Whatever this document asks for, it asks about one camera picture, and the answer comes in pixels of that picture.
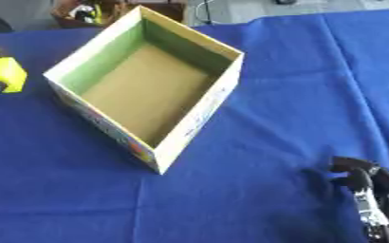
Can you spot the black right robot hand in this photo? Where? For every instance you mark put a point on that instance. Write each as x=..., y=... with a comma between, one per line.
x=364, y=180

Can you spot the small dark object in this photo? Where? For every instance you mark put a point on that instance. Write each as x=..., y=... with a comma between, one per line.
x=284, y=1

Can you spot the tan cardboard box green inside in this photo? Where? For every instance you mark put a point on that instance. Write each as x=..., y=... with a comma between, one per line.
x=148, y=91

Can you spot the yellow block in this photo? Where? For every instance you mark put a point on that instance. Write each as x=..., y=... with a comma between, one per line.
x=4, y=74

